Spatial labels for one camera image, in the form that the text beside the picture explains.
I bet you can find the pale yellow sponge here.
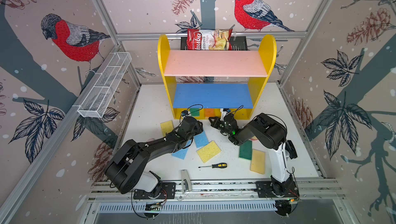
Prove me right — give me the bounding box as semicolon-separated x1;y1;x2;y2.
250;149;266;174

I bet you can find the grey metal bracket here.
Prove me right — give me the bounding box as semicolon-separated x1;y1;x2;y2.
180;169;192;194

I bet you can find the light green foam sponge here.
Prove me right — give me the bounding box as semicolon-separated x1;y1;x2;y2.
189;108;201;117

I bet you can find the red cassava chips bag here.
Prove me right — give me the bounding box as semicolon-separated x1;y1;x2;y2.
187;29;233;50

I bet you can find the white wire mesh basket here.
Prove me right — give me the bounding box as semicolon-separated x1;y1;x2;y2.
77;52;132;118

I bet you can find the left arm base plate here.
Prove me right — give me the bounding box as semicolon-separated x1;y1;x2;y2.
133;181;176;200

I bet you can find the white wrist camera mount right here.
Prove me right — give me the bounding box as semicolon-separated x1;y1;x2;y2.
220;108;231;115

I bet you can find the orange foam sponge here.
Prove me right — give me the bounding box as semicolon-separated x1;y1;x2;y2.
204;108;216;118

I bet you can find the yellow wooden shelf unit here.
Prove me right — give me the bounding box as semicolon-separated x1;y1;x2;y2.
158;34;277;120

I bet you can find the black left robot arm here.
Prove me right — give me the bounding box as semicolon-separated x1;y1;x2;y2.
104;116;203;197

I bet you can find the blue sponge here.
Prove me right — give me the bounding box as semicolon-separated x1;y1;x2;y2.
194;131;209;148
172;140;192;160

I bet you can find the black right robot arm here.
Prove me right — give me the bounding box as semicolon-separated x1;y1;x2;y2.
208;113;298;197

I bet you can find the black yellow screwdriver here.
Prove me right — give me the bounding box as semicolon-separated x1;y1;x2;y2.
199;163;227;169

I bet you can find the dark green scouring sponge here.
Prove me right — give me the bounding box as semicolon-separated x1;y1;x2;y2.
239;140;252;161

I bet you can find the aluminium rail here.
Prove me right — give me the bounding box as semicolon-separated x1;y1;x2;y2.
89;179;344;201

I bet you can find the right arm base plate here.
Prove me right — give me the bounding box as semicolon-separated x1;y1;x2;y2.
254;179;300;199

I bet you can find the yellow cellulose sponge centre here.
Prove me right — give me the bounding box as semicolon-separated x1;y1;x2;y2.
197;141;221;163

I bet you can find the blue sponge lower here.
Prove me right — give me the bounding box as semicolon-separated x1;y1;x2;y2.
172;140;192;160

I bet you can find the blue sponge upper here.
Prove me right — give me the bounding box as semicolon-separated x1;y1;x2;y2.
194;131;209;148

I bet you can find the yellow sponge near left wall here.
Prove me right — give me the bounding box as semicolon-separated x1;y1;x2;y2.
160;120;174;136

